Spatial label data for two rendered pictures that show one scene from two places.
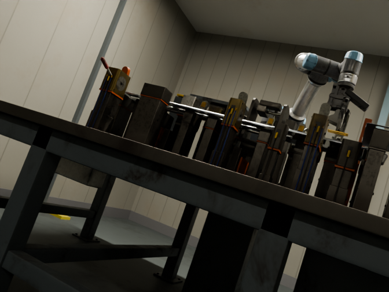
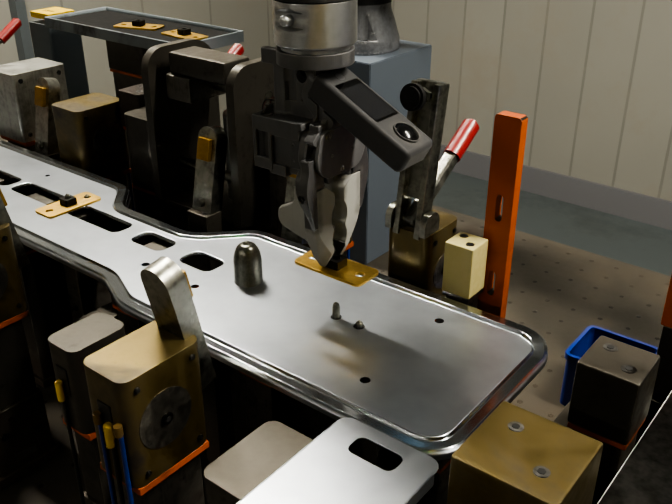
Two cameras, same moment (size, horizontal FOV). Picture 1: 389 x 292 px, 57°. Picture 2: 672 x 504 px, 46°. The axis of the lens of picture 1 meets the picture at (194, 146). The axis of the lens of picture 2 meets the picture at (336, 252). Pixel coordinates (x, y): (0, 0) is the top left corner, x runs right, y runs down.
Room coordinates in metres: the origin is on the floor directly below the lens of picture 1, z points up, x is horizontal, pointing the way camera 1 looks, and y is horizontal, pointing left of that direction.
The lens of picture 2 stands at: (0.83, -0.72, 1.44)
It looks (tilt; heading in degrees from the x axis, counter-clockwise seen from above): 27 degrees down; 13
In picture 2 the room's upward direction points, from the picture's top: straight up
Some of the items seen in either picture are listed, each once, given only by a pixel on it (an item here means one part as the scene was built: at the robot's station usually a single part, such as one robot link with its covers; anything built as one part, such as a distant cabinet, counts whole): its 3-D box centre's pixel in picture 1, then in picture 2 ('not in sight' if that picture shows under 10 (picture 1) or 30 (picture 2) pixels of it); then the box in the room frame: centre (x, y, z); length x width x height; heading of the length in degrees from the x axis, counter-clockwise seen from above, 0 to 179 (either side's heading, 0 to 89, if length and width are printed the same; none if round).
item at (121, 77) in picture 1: (105, 104); not in sight; (1.77, 0.48, 0.88); 0.14 x 0.09 x 0.36; 155
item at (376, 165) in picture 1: (369, 175); not in sight; (1.10, -0.54, 0.84); 0.05 x 0.05 x 0.29; 65
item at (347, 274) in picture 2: (337, 131); (336, 262); (1.51, -0.56, 1.06); 0.08 x 0.04 x 0.01; 65
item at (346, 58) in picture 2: (340, 97); (310, 111); (1.52, -0.53, 1.22); 0.09 x 0.08 x 0.12; 65
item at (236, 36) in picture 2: (220, 105); (140, 28); (2.10, -0.07, 1.16); 0.37 x 0.14 x 0.02; 65
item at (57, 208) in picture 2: not in sight; (68, 201); (1.70, -0.14, 1.01); 0.08 x 0.04 x 0.01; 155
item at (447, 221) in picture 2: not in sight; (422, 342); (1.67, -0.63, 0.87); 0.10 x 0.07 x 0.35; 155
